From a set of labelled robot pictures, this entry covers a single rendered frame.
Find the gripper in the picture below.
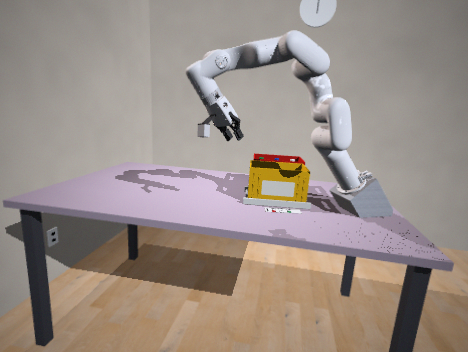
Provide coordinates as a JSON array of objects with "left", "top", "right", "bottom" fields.
[{"left": 204, "top": 95, "right": 244, "bottom": 141}]

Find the white paper pick list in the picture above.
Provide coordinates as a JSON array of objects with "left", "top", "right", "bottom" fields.
[{"left": 265, "top": 207, "right": 302, "bottom": 214}]

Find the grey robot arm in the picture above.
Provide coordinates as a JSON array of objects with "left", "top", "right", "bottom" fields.
[{"left": 185, "top": 31, "right": 372, "bottom": 194}]

